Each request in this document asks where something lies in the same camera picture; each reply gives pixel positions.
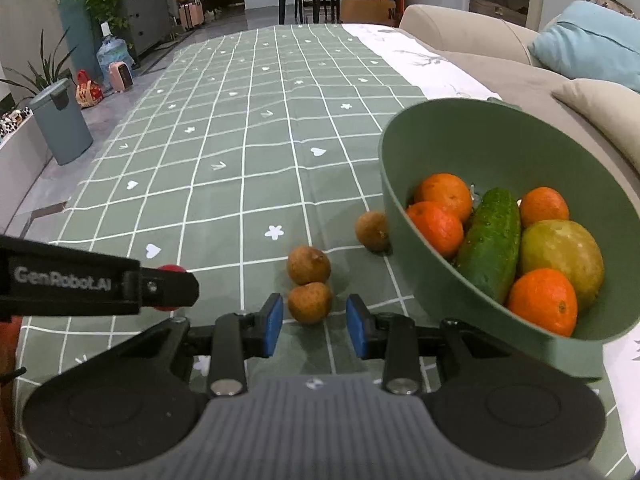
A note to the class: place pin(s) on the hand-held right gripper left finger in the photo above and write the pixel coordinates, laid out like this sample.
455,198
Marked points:
272,325

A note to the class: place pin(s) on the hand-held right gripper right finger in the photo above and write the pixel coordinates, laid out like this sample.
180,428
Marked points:
356,327

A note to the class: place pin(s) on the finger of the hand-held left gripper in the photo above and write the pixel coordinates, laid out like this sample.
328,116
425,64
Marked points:
165,290

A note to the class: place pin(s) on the small red plum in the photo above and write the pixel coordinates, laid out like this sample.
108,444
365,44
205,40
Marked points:
172,267

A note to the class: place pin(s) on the brown longan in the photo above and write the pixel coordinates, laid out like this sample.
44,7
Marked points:
372,230
310,302
308,265

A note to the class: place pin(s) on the orange mandarin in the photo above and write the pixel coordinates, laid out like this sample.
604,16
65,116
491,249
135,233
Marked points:
436,228
544,206
445,192
543,301

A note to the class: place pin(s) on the green cucumber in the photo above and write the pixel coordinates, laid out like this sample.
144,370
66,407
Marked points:
490,242

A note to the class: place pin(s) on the yellow-green mango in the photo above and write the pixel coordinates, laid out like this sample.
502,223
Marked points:
562,260

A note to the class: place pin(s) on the green colander bowl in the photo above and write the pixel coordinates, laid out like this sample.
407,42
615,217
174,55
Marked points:
450,130

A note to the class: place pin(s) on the green checked tablecloth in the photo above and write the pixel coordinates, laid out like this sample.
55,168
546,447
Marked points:
225,160

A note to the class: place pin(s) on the grey-blue trash bin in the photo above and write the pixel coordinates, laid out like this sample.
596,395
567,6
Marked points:
62,125

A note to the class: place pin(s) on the spiky-leaf potted plant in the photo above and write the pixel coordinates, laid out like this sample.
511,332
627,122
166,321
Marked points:
42,72

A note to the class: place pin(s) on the pink space heater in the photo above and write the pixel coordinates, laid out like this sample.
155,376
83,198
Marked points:
121,77

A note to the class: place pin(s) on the blue water jug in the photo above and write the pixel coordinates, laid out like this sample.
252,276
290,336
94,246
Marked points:
112,52

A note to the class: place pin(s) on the dark grey drawer cabinet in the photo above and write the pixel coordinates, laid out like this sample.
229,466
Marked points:
145,15

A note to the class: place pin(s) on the pink suitcase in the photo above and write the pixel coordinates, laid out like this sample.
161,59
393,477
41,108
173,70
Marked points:
191,10

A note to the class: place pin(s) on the beige sofa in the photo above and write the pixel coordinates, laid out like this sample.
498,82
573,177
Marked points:
475,60

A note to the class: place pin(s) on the brown cardboard box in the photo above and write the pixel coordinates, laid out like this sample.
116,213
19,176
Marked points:
365,10

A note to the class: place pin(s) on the beige pillow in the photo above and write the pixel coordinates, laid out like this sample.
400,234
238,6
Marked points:
600,110

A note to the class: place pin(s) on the light blue pillow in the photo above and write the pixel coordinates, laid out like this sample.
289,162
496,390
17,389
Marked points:
590,45

